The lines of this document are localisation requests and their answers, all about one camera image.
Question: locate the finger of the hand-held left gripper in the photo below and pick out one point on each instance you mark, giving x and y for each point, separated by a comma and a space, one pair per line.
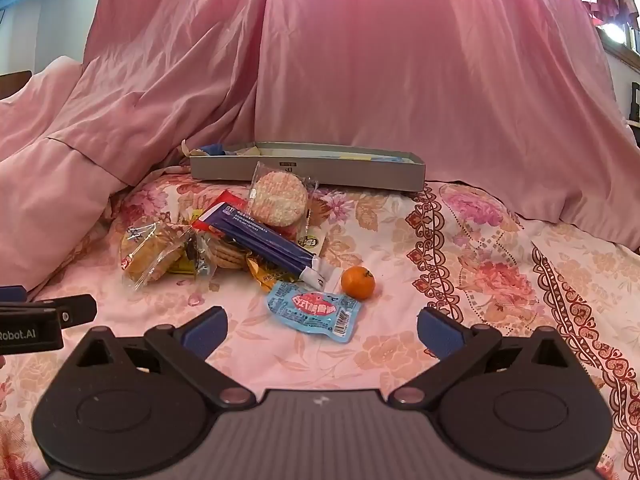
12, 293
80, 308

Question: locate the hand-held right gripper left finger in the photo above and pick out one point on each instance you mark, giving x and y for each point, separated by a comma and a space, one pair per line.
206, 332

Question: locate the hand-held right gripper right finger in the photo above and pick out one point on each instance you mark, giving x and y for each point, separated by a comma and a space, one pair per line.
440, 332

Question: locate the yellow snack packet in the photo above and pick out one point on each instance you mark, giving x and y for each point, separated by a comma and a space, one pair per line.
180, 266

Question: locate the dark brown snack packet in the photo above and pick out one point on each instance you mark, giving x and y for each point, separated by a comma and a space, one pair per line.
197, 255

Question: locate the gold snack packet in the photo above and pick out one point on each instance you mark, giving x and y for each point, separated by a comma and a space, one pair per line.
265, 275

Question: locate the small orange mandarin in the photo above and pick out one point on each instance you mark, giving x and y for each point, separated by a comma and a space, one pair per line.
358, 283

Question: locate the long dark blue packet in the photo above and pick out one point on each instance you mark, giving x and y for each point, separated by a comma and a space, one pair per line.
260, 240

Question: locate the red snack packet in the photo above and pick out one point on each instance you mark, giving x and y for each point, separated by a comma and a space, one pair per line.
231, 197

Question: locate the shallow grey cardboard box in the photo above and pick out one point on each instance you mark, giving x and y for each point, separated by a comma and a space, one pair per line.
350, 172

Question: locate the clear packet of round biscuits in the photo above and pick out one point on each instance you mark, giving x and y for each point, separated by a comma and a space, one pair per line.
225, 255

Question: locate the floral bed sheet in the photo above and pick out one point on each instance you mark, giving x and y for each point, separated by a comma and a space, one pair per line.
500, 270

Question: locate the clear packet of yellow cake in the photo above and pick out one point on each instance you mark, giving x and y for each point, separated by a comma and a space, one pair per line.
150, 255

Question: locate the light blue snack packet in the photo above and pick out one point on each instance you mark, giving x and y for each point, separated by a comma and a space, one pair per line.
310, 310

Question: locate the round rice cracker packet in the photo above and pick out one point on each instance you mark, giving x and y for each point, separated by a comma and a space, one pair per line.
278, 200

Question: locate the dark wooden furniture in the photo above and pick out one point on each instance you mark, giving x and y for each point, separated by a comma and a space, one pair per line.
12, 85

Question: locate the pink duvet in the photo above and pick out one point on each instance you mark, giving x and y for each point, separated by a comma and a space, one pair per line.
400, 60

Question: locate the window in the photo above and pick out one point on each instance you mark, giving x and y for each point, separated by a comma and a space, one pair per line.
617, 30

